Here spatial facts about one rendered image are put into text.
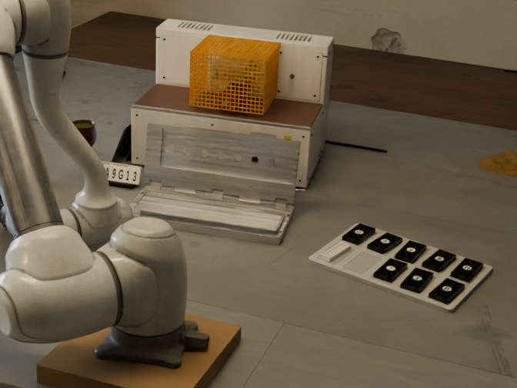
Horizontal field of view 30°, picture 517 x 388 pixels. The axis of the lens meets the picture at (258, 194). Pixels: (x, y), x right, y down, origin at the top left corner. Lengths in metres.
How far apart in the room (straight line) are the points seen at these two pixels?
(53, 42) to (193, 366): 0.75
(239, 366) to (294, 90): 1.18
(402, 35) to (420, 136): 1.02
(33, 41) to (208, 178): 0.81
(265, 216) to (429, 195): 0.55
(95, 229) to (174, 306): 0.49
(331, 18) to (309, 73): 1.40
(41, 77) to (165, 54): 0.97
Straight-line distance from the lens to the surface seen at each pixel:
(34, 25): 2.10
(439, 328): 2.28
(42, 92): 2.20
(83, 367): 2.00
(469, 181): 3.07
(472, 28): 4.26
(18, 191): 1.93
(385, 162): 3.14
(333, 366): 2.10
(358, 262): 2.49
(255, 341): 2.16
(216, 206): 2.70
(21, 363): 2.11
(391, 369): 2.12
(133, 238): 1.91
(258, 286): 2.36
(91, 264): 1.89
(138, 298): 1.92
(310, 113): 2.93
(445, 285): 2.41
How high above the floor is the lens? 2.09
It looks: 25 degrees down
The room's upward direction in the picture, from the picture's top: 3 degrees clockwise
